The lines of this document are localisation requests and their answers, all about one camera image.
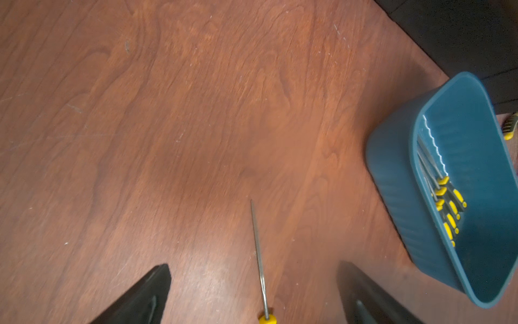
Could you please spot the yellow handled pliers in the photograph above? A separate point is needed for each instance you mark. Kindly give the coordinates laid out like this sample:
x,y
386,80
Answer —
x,y
509,126

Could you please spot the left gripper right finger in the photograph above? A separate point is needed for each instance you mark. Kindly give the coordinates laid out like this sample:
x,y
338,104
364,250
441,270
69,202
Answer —
x,y
364,301

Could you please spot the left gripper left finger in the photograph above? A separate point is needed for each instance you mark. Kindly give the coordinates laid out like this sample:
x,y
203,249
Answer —
x,y
144,302

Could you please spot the file tool eleven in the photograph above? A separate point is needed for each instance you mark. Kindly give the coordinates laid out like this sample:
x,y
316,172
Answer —
x,y
442,179

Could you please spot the black plastic toolbox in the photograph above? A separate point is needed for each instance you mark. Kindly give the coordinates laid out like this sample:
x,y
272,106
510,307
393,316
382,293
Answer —
x,y
466,36

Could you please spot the file tool ten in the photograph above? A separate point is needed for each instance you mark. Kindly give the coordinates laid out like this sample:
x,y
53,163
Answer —
x,y
428,172

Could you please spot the teal plastic storage bin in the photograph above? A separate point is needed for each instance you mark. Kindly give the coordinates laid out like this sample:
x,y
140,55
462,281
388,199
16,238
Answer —
x,y
458,125

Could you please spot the file tool nine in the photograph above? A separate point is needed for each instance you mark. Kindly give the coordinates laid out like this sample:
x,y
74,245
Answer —
x,y
439,196

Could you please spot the file tool two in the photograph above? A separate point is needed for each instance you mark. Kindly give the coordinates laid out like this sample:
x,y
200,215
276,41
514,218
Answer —
x,y
267,317

